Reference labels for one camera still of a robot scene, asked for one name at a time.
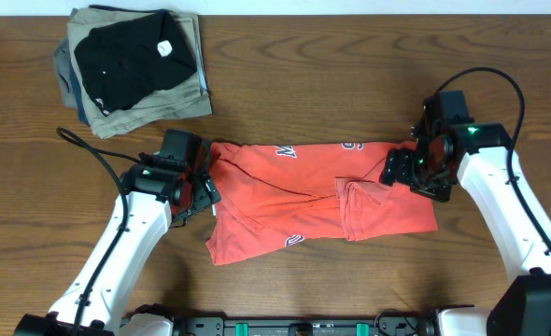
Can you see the black folded shirt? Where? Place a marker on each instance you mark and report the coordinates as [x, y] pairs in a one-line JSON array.
[[122, 63]]

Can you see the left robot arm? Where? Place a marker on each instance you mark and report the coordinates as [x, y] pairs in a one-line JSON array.
[[95, 303]]

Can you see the khaki folded garment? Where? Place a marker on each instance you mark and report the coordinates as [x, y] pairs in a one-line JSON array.
[[189, 99]]

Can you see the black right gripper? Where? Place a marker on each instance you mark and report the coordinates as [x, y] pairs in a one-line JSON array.
[[397, 168]]

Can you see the grey folded garment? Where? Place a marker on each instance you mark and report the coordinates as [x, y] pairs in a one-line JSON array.
[[62, 67]]

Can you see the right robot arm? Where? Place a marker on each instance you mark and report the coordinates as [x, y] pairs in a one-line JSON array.
[[521, 230]]

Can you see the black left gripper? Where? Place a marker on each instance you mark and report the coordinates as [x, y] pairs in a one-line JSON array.
[[206, 190]]

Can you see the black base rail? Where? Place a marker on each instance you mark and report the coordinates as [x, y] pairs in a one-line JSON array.
[[385, 324]]

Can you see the red printed t-shirt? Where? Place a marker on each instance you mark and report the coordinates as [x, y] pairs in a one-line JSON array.
[[273, 197]]

